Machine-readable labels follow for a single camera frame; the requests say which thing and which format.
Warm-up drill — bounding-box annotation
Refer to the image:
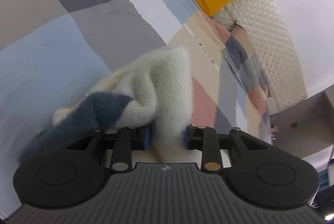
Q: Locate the white fluffy striped sweater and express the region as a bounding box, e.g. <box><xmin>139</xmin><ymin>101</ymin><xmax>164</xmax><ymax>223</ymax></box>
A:
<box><xmin>18</xmin><ymin>46</ymin><xmax>200</xmax><ymax>163</ymax></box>

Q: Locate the blue curtain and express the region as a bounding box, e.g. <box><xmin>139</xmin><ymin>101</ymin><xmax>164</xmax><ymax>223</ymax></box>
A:
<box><xmin>310</xmin><ymin>145</ymin><xmax>334</xmax><ymax>209</ymax></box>

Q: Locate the grey wardrobe cabinet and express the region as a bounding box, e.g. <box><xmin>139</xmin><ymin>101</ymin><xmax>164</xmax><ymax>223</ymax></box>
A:
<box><xmin>271</xmin><ymin>86</ymin><xmax>333</xmax><ymax>158</ymax></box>

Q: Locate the cream quilted headboard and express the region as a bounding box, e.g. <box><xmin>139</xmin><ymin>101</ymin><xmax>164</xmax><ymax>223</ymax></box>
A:
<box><xmin>213</xmin><ymin>0</ymin><xmax>307</xmax><ymax>115</ymax></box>

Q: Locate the dark wall switch right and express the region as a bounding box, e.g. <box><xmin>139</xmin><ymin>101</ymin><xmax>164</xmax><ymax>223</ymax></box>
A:
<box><xmin>291</xmin><ymin>122</ymin><xmax>298</xmax><ymax>128</ymax></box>

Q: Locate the yellow bottle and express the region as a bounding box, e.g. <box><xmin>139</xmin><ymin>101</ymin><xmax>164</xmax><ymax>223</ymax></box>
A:
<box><xmin>271</xmin><ymin>125</ymin><xmax>278</xmax><ymax>134</ymax></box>

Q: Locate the patchwork plaid duvet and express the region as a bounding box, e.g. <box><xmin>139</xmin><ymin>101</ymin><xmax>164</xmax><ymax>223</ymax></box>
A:
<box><xmin>1</xmin><ymin>0</ymin><xmax>270</xmax><ymax>218</ymax></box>

